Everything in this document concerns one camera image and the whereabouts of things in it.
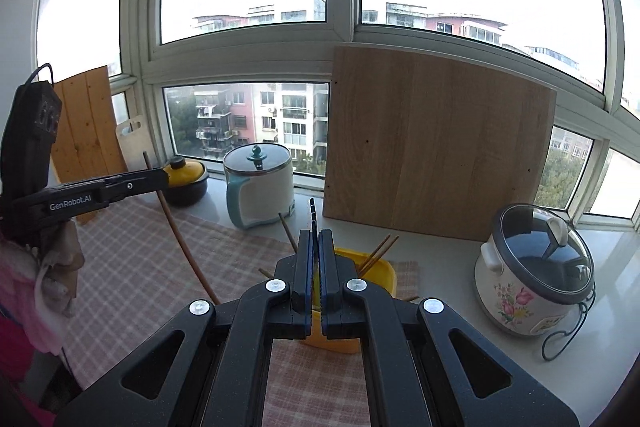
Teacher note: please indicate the metal fork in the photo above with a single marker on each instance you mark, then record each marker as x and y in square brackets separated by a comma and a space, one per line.
[314, 217]

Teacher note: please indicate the white teal electric pot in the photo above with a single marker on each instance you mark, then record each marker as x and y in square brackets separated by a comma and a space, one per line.
[260, 192]

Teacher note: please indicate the yellow plastic container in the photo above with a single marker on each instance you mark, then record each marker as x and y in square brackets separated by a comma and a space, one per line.
[380, 274]

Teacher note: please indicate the large light wooden board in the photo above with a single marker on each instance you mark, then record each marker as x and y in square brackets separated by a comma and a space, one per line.
[430, 142]

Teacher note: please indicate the pine plank panel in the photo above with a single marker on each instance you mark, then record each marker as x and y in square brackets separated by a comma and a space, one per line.
[85, 132]

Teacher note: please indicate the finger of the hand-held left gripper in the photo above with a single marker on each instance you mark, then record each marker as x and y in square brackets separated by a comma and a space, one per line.
[137, 183]

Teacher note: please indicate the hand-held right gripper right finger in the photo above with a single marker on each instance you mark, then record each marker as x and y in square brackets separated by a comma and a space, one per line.
[325, 292]

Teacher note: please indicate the person's magenta garment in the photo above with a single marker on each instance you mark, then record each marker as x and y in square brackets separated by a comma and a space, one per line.
[17, 382]

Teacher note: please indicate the dark casserole pot yellow lid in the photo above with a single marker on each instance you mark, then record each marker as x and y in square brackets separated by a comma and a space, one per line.
[187, 187]

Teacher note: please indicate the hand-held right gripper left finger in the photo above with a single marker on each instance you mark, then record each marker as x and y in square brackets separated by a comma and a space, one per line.
[310, 292]

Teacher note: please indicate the pink plaid cloth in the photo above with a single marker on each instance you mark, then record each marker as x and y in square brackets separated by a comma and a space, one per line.
[140, 257]

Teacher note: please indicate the white cutting board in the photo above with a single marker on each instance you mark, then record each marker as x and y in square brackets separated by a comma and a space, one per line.
[135, 147]

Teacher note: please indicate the floral white slow cooker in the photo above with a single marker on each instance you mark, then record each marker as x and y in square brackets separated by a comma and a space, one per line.
[530, 277]

